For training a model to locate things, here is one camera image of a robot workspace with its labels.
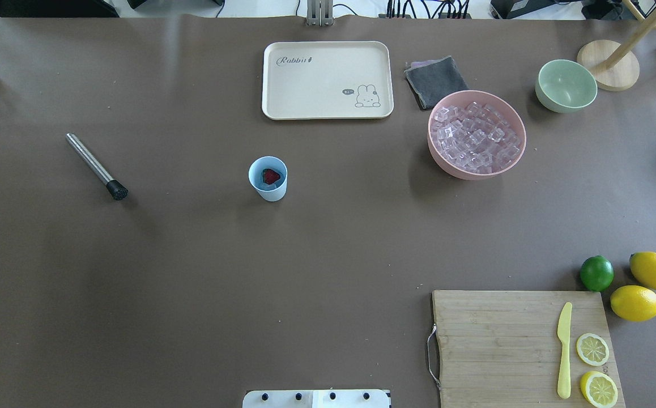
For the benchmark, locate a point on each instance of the pink bowl of ice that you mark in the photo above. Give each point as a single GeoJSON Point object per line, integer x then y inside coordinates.
{"type": "Point", "coordinates": [475, 135]}

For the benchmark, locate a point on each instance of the yellow plastic knife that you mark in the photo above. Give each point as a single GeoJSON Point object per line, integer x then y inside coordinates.
{"type": "Point", "coordinates": [564, 387]}

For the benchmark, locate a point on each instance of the green ceramic bowl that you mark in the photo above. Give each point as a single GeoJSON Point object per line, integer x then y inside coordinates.
{"type": "Point", "coordinates": [565, 86]}

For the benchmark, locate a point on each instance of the wooden cutting board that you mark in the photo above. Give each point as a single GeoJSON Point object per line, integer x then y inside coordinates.
{"type": "Point", "coordinates": [499, 348]}

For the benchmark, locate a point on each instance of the wooden mug tree stand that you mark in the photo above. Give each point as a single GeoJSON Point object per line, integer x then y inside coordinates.
{"type": "Point", "coordinates": [613, 65]}

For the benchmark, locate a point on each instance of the green lime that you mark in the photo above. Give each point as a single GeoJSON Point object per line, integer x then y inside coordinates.
{"type": "Point", "coordinates": [597, 273]}

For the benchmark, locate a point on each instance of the clear ice cube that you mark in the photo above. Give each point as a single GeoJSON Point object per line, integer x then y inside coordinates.
{"type": "Point", "coordinates": [264, 187]}

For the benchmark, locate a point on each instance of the lemon half slice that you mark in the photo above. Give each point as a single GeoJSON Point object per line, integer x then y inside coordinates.
{"type": "Point", "coordinates": [592, 349]}
{"type": "Point", "coordinates": [599, 389]}

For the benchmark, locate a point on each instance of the light blue plastic cup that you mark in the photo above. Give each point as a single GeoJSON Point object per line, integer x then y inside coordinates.
{"type": "Point", "coordinates": [255, 176]}

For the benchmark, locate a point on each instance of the beige rabbit tray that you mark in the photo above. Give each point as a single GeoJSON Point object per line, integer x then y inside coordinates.
{"type": "Point", "coordinates": [316, 80]}

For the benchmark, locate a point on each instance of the whole yellow lemon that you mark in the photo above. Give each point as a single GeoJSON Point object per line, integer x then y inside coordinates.
{"type": "Point", "coordinates": [634, 303]}
{"type": "Point", "coordinates": [643, 268]}

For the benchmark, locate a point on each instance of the grey folded cloth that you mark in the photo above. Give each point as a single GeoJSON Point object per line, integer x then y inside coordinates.
{"type": "Point", "coordinates": [432, 80]}

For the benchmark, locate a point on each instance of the red strawberry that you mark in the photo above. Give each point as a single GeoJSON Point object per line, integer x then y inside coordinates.
{"type": "Point", "coordinates": [270, 176]}

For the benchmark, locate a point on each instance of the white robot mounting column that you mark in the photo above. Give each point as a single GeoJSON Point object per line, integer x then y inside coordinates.
{"type": "Point", "coordinates": [359, 397]}

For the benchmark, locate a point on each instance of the steel muddler with black tip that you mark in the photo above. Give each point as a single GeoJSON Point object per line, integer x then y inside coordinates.
{"type": "Point", "coordinates": [113, 186]}

